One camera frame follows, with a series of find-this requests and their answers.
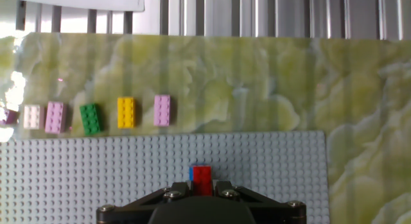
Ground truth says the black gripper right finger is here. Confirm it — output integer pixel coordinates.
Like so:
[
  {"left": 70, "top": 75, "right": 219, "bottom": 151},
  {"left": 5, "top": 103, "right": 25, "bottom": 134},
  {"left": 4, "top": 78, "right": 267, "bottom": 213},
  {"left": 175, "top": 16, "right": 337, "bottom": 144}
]
[{"left": 213, "top": 180, "right": 307, "bottom": 224}]

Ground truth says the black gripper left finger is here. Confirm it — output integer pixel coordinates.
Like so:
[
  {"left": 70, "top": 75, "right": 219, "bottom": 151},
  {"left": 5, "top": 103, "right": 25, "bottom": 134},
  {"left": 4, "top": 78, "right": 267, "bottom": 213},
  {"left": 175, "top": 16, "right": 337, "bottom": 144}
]
[{"left": 96, "top": 181, "right": 193, "bottom": 224}]

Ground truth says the red long Lego brick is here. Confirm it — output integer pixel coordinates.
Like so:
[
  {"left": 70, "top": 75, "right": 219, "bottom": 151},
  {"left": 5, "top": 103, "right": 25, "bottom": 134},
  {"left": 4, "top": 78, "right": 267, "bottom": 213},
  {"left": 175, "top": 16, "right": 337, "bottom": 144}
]
[{"left": 192, "top": 165, "right": 213, "bottom": 196}]

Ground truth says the grey Lego baseplate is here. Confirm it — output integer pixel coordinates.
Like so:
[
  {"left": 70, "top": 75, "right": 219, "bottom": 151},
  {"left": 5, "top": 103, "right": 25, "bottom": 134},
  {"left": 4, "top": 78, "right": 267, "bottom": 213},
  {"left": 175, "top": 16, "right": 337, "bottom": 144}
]
[{"left": 0, "top": 130, "right": 331, "bottom": 224}]

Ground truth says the blue long Lego brick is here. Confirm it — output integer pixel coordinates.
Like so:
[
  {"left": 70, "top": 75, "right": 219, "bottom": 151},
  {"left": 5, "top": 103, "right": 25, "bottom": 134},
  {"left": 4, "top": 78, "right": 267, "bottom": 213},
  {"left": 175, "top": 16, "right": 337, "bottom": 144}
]
[{"left": 188, "top": 162, "right": 207, "bottom": 182}]

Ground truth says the yellow Lego brick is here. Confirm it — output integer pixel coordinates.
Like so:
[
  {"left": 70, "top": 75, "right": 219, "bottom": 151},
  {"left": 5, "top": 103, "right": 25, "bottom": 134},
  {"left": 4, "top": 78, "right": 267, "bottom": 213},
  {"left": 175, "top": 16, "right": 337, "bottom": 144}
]
[{"left": 117, "top": 96, "right": 136, "bottom": 129}]

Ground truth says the green Lego brick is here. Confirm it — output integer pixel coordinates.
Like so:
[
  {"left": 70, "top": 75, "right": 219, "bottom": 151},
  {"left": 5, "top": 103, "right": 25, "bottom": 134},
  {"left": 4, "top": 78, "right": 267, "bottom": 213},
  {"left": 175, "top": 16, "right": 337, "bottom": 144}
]
[{"left": 79, "top": 103, "right": 104, "bottom": 136}]

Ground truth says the pink Lego brick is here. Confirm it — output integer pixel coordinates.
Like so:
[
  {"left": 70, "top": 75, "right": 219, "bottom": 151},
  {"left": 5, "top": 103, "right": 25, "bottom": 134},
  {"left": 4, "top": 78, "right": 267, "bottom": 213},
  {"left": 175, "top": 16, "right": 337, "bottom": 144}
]
[
  {"left": 153, "top": 94, "right": 171, "bottom": 127},
  {"left": 44, "top": 101, "right": 67, "bottom": 135}
]

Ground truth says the white Lego brick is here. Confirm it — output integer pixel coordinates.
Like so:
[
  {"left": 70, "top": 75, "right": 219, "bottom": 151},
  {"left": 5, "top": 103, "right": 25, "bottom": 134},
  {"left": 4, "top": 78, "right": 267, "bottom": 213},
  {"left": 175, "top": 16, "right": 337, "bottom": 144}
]
[{"left": 23, "top": 104, "right": 45, "bottom": 130}]

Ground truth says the small purple Lego brick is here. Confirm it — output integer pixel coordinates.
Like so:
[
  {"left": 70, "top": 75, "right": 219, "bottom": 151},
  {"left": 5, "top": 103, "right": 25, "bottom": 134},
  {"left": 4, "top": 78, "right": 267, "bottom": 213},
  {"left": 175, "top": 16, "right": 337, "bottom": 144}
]
[{"left": 0, "top": 108, "right": 19, "bottom": 126}]

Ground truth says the green marble pattern mat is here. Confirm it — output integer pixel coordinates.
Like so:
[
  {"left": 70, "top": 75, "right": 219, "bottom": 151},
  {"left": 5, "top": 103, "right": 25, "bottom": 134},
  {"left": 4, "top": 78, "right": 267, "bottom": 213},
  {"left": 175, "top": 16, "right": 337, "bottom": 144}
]
[{"left": 0, "top": 31, "right": 411, "bottom": 224}]

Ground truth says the printed white paper sheet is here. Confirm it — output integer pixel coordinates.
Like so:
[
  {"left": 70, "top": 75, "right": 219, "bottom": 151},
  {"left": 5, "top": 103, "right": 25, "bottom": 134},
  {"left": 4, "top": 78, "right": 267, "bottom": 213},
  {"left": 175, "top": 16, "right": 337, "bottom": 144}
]
[{"left": 0, "top": 0, "right": 145, "bottom": 12}]

